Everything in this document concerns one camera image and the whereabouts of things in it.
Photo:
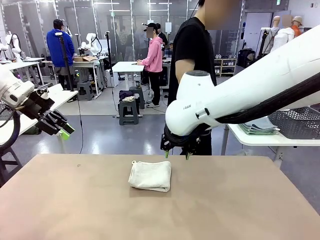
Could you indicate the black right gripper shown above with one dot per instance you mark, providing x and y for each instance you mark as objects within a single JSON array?
[{"x": 180, "y": 145}]

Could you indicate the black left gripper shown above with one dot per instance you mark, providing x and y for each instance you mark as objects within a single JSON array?
[{"x": 37, "y": 106}]

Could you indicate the white terry towel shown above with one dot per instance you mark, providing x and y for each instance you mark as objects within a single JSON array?
[{"x": 150, "y": 176}]

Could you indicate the green towel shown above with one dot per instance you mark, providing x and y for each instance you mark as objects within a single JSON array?
[{"x": 260, "y": 132}]

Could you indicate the grey plastic basket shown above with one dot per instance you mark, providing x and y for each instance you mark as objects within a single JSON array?
[{"x": 295, "y": 122}]

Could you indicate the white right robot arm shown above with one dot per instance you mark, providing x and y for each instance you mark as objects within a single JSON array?
[{"x": 250, "y": 82}]

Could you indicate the dark green bag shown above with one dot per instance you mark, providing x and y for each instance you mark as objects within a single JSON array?
[{"x": 32, "y": 130}]

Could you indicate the white table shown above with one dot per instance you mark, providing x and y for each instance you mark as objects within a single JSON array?
[
  {"x": 57, "y": 92},
  {"x": 262, "y": 141}
]

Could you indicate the grey plastic stool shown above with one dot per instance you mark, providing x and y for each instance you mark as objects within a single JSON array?
[
  {"x": 128, "y": 112},
  {"x": 85, "y": 90},
  {"x": 140, "y": 97}
]

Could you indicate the black tripod pole white head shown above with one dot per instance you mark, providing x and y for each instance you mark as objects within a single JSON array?
[{"x": 65, "y": 62}]

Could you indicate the grey metal desk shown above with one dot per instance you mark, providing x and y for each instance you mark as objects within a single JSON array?
[{"x": 85, "y": 65}]

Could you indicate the beige cloth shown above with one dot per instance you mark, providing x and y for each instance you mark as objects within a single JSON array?
[{"x": 128, "y": 99}]

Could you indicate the long white workbench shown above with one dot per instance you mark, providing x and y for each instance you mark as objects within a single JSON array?
[{"x": 17, "y": 65}]

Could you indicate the open cardboard box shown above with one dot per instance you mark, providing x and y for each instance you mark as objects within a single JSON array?
[{"x": 86, "y": 58}]

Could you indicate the dark purple cloth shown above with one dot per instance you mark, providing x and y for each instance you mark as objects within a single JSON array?
[{"x": 126, "y": 93}]

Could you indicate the person in blue hoodie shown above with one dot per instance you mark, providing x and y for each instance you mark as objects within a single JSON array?
[{"x": 60, "y": 47}]

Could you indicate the blue-grey cloth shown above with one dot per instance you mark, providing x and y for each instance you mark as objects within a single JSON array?
[{"x": 262, "y": 122}]

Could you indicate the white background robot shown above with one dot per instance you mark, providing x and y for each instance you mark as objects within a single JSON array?
[
  {"x": 91, "y": 42},
  {"x": 15, "y": 47}
]

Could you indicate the white height-adjustable desk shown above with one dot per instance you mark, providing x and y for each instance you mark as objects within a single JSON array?
[{"x": 125, "y": 67}]

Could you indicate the wooden shoe shelf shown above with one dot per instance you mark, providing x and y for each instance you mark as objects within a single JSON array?
[{"x": 226, "y": 67}]

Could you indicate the person in pink hoodie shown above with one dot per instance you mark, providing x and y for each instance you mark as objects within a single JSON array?
[{"x": 153, "y": 55}]

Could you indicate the person in black t-shirt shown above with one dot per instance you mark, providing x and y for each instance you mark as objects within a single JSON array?
[{"x": 192, "y": 45}]

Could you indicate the background person in black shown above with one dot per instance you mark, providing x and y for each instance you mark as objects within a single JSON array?
[{"x": 162, "y": 37}]

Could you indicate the black bags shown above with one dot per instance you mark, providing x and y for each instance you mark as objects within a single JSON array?
[{"x": 246, "y": 58}]

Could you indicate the black tripod stand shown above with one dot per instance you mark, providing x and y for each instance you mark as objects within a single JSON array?
[{"x": 262, "y": 45}]

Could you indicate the mannequin with white top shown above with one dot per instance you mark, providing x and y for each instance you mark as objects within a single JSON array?
[{"x": 282, "y": 37}]

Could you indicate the mannequin with orange shirt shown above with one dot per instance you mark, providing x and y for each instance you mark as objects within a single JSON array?
[{"x": 297, "y": 27}]

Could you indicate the black metal frame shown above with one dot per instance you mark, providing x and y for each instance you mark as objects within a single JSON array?
[{"x": 3, "y": 155}]

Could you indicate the black camera pole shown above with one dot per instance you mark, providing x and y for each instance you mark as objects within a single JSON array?
[{"x": 108, "y": 55}]

